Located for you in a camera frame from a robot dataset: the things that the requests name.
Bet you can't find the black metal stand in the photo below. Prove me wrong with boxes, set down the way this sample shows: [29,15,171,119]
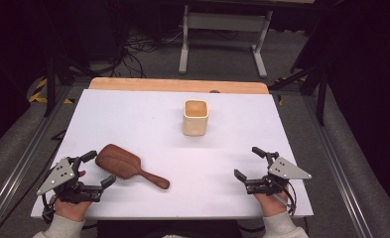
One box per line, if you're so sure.
[43,54,96,118]
[268,63,329,127]

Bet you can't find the black floor cables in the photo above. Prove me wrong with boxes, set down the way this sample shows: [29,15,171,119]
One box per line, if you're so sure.
[114,28,186,79]

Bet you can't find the left hand-held gripper cable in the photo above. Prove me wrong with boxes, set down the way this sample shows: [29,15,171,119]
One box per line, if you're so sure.
[41,192,58,224]

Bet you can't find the brown wooden hairbrush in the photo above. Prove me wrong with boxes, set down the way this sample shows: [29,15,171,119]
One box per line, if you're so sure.
[94,143,171,190]

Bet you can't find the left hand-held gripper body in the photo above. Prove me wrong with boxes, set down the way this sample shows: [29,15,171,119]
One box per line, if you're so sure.
[36,156,103,204]

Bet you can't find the right hand-held gripper cable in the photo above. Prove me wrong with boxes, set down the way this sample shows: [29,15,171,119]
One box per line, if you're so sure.
[277,179,298,216]

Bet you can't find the person's right hand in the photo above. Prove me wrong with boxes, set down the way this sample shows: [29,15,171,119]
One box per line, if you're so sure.
[253,184,290,218]

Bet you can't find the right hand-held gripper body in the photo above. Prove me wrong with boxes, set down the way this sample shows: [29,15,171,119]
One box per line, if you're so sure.
[244,151,313,196]

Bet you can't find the person's left hand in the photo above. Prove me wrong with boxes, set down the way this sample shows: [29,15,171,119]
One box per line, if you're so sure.
[53,170,93,223]

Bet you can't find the beige square cup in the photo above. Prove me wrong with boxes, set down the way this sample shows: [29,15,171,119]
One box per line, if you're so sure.
[182,98,210,137]

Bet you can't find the hand-held gripper cable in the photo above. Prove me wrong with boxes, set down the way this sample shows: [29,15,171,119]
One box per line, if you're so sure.
[41,192,58,224]
[277,179,298,216]

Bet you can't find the white metal desk frame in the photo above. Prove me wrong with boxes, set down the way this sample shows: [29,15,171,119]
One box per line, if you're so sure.
[178,4,274,79]

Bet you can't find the yellow black hazard tape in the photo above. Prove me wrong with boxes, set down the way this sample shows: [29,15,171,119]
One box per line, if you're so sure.
[28,77,75,105]

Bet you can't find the aluminium floor rail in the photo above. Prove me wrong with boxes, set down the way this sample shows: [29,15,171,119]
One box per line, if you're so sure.
[301,94,373,238]
[0,84,73,238]

